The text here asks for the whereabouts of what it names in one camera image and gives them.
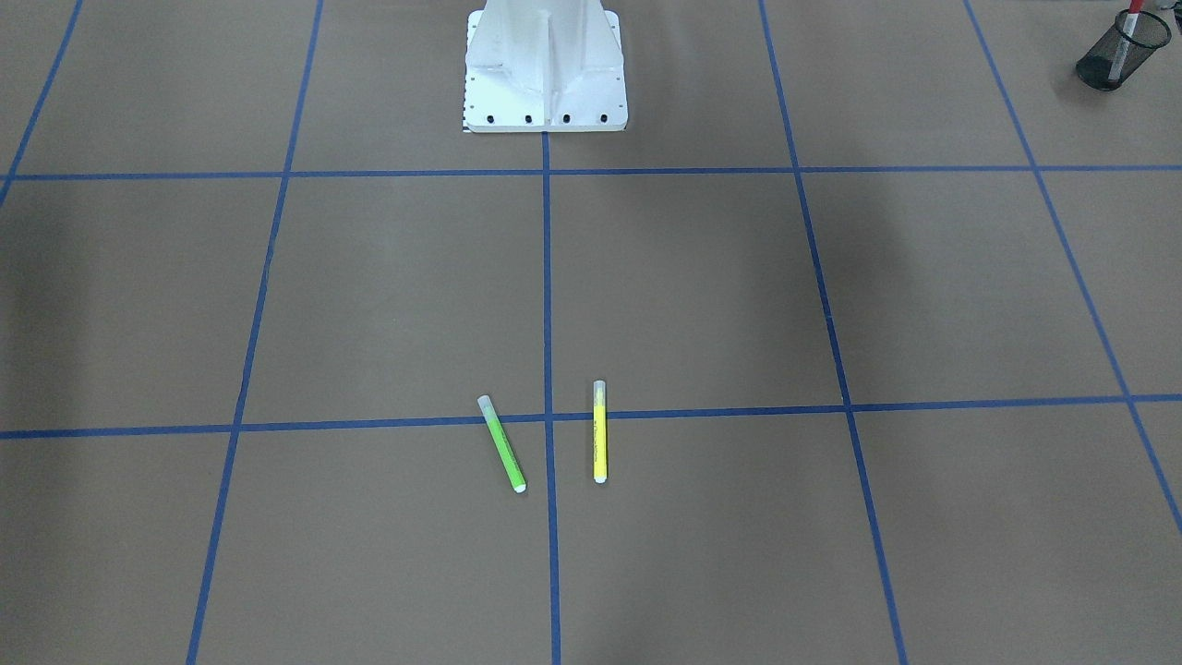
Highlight yellow highlighter pen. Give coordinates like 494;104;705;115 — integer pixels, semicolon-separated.
592;380;609;484

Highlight black mesh pen cup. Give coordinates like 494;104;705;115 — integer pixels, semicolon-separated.
1074;9;1173;91

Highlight red and white marker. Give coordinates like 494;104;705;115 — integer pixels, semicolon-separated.
1108;0;1144;86

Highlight green highlighter pen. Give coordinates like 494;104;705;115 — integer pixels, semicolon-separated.
476;395;528;495

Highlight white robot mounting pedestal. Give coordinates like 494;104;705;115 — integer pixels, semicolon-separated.
462;1;630;133

